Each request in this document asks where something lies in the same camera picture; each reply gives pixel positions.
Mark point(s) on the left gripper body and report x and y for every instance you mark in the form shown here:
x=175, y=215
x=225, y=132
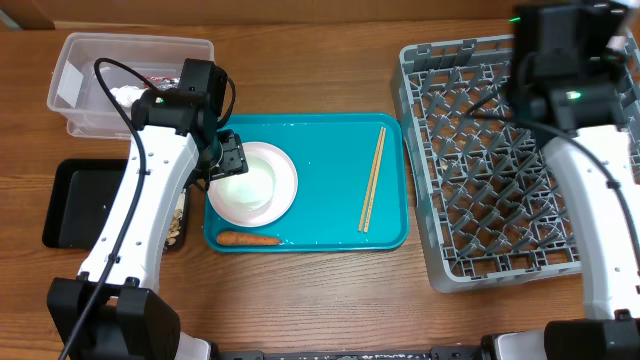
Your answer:
x=233, y=159

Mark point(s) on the cream bowl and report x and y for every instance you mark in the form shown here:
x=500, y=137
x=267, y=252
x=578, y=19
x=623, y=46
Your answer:
x=248, y=191

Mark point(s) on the rice and food scraps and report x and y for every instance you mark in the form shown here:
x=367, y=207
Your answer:
x=176, y=222

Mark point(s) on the red foil wrapper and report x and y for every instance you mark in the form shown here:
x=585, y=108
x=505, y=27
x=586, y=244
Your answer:
x=164, y=83

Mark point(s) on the white napkin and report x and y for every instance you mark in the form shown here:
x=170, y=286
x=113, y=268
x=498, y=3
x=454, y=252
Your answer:
x=127, y=95

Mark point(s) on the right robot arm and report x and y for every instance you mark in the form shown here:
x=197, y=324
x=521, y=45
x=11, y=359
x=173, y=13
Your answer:
x=568, y=62

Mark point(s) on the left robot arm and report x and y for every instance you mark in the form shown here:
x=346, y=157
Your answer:
x=112, y=309

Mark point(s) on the grey dishwasher rack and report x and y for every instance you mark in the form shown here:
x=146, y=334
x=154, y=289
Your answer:
x=488, y=209

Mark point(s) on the large pink plate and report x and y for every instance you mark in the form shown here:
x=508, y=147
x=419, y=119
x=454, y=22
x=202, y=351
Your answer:
x=285, y=190

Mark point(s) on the orange carrot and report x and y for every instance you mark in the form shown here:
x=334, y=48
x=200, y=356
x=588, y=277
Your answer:
x=230, y=238

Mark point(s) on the teal serving tray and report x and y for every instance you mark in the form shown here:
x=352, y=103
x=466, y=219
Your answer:
x=332, y=154

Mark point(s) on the left wooden chopstick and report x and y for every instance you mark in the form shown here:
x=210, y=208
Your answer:
x=374, y=165

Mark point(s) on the wooden chopstick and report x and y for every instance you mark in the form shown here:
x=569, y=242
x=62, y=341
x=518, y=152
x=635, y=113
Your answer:
x=374, y=165
x=374, y=188

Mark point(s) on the black tray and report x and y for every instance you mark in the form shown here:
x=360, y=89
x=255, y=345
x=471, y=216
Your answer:
x=82, y=197

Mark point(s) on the right wooden chopstick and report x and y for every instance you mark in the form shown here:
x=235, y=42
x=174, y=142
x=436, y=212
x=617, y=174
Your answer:
x=374, y=188

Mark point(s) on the clear plastic bin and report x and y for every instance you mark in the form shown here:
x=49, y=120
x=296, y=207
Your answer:
x=76, y=94

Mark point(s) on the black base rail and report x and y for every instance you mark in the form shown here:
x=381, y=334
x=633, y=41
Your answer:
x=435, y=353

